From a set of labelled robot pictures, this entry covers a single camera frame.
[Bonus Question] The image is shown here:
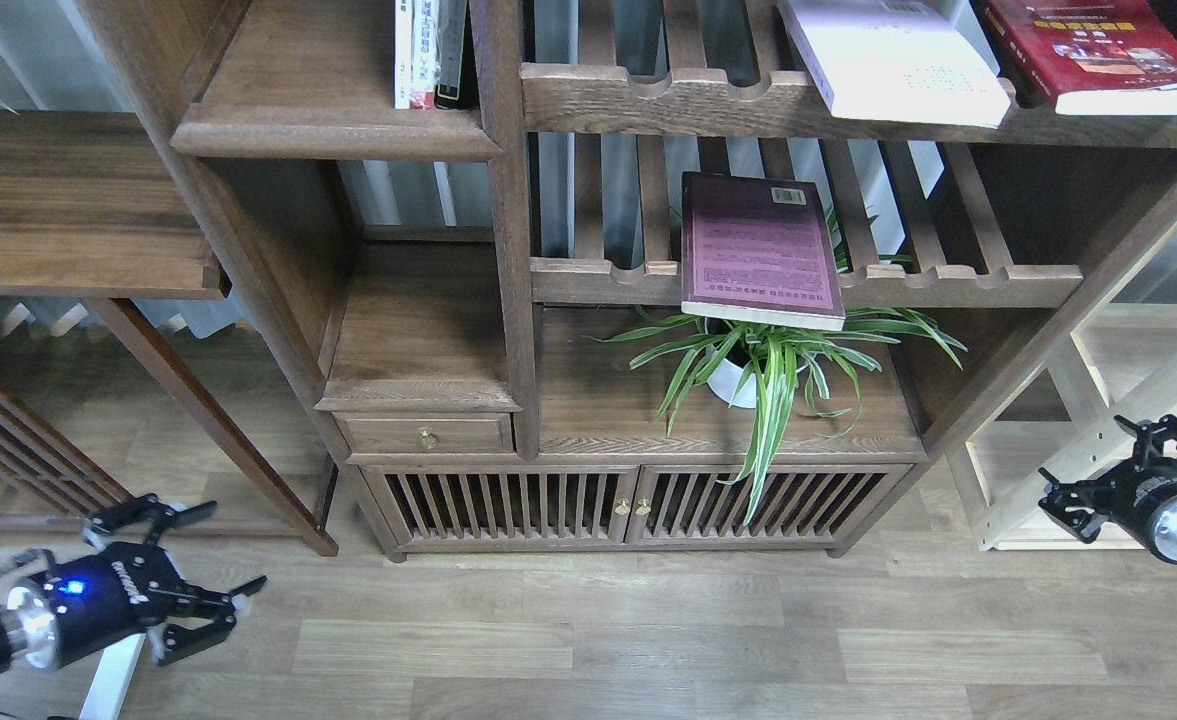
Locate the white metal bar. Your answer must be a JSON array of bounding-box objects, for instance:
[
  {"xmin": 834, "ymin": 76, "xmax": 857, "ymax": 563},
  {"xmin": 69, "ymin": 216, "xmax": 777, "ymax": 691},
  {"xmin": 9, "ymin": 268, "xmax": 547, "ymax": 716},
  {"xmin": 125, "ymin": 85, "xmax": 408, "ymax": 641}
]
[{"xmin": 79, "ymin": 633, "xmax": 146, "ymax": 719}]

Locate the green spider plant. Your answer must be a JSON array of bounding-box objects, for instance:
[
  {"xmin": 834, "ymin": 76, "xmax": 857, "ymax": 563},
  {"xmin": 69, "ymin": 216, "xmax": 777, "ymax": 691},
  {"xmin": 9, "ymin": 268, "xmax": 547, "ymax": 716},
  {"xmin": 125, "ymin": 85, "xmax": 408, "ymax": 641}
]
[{"xmin": 594, "ymin": 205, "xmax": 967, "ymax": 525}]

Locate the white plant pot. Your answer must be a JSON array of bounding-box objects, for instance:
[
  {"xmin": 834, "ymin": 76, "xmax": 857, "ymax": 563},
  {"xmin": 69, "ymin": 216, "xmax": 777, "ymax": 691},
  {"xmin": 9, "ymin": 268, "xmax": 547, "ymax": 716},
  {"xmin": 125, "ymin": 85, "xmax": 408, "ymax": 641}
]
[{"xmin": 699, "ymin": 318, "xmax": 814, "ymax": 409}]

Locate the dark wooden bookshelf cabinet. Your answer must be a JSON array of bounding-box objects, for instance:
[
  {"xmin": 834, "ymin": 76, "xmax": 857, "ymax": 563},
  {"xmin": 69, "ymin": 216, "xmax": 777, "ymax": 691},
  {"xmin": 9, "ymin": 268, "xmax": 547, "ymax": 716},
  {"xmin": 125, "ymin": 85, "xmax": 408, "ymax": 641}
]
[{"xmin": 79, "ymin": 1, "xmax": 1177, "ymax": 560}]

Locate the right slatted cabinet door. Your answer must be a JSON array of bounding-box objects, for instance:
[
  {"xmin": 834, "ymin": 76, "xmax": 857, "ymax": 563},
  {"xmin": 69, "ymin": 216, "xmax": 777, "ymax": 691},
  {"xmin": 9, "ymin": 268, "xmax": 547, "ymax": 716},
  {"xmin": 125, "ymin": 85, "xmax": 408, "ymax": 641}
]
[{"xmin": 625, "ymin": 464, "xmax": 911, "ymax": 553}]

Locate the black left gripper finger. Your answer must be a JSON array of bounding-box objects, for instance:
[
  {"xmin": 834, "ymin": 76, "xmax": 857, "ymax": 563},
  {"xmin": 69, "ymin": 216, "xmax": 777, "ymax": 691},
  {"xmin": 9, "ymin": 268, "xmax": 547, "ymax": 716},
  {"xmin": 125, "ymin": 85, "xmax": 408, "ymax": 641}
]
[
  {"xmin": 137, "ymin": 576, "xmax": 268, "ymax": 666},
  {"xmin": 84, "ymin": 493, "xmax": 218, "ymax": 551}
]

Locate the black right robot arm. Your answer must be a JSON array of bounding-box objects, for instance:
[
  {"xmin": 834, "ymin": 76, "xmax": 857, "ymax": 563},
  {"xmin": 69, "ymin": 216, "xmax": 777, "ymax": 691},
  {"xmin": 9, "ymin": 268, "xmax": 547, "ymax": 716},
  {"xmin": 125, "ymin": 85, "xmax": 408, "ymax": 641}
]
[{"xmin": 1039, "ymin": 414, "xmax": 1177, "ymax": 565}]

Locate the white and red book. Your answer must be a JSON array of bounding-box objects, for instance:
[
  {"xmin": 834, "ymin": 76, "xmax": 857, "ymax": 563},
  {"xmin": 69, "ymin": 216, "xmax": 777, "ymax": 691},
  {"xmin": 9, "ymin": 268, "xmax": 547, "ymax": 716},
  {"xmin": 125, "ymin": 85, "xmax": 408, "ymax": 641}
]
[{"xmin": 410, "ymin": 0, "xmax": 441, "ymax": 111}]

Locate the small wooden drawer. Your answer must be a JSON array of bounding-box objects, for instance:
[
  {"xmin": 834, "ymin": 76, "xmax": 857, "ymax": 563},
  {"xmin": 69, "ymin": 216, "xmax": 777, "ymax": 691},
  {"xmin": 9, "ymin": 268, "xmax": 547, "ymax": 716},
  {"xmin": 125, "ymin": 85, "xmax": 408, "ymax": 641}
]
[{"xmin": 333, "ymin": 413, "xmax": 512, "ymax": 454}]

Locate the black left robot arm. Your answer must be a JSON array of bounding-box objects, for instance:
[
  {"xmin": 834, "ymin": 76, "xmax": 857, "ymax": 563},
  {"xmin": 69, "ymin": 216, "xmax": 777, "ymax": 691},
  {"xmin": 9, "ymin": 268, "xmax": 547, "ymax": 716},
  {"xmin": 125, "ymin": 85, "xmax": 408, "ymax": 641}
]
[{"xmin": 0, "ymin": 493, "xmax": 265, "ymax": 674}]

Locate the light wooden shelf unit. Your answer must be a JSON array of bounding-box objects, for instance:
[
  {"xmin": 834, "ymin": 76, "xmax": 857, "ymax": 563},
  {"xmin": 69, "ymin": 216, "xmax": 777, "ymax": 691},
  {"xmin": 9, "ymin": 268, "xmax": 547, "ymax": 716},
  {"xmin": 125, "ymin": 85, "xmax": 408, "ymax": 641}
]
[{"xmin": 947, "ymin": 225, "xmax": 1177, "ymax": 549}]

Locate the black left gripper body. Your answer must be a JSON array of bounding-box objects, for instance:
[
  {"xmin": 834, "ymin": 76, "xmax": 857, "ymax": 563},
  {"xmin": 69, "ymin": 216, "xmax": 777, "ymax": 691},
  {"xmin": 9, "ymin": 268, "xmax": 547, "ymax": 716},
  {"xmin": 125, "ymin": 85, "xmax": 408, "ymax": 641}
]
[{"xmin": 2, "ymin": 544, "xmax": 184, "ymax": 671}]

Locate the purple book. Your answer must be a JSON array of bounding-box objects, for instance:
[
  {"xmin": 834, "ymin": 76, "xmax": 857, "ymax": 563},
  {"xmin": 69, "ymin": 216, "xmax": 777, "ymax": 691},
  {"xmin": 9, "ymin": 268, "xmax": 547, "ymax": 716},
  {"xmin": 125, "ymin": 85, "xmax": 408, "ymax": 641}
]
[{"xmin": 680, "ymin": 169, "xmax": 847, "ymax": 331}]

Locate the left slatted cabinet door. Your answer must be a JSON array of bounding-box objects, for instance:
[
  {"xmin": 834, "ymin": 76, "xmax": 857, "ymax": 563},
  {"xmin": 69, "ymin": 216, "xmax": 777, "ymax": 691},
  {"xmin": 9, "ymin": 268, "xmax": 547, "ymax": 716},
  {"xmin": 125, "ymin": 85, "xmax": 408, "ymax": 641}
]
[{"xmin": 361, "ymin": 465, "xmax": 639, "ymax": 553}]

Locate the dark wooden side table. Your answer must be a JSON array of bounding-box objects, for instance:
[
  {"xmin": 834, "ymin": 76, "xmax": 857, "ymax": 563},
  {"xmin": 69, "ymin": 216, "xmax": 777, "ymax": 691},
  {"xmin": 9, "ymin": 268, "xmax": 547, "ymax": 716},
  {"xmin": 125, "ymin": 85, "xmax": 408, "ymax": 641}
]
[{"xmin": 0, "ymin": 111, "xmax": 338, "ymax": 556}]

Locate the dark book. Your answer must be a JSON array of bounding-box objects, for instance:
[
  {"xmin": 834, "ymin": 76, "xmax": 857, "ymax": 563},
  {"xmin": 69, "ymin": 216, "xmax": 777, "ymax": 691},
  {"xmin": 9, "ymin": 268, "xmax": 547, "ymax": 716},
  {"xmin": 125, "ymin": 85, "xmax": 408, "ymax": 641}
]
[{"xmin": 434, "ymin": 0, "xmax": 479, "ymax": 109}]

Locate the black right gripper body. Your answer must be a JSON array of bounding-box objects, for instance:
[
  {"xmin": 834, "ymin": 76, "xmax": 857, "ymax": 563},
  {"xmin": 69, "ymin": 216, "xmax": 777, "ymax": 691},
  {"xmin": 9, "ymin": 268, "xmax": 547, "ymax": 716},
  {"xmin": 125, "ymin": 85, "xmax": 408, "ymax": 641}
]
[{"xmin": 1097, "ymin": 459, "xmax": 1177, "ymax": 564}]

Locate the slatted cabinet door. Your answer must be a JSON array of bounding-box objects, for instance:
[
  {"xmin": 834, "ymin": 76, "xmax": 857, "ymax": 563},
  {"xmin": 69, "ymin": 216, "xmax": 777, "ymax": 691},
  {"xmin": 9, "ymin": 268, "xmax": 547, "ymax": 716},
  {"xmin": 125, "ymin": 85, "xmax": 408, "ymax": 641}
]
[
  {"xmin": 361, "ymin": 465, "xmax": 639, "ymax": 553},
  {"xmin": 625, "ymin": 464, "xmax": 911, "ymax": 553}
]

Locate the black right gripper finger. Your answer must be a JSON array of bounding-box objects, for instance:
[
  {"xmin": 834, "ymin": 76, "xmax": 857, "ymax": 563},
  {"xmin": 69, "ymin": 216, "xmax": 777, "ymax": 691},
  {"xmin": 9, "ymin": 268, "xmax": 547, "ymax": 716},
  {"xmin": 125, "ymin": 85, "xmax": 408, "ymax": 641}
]
[
  {"xmin": 1037, "ymin": 468, "xmax": 1113, "ymax": 544},
  {"xmin": 1113, "ymin": 414, "xmax": 1177, "ymax": 468}
]

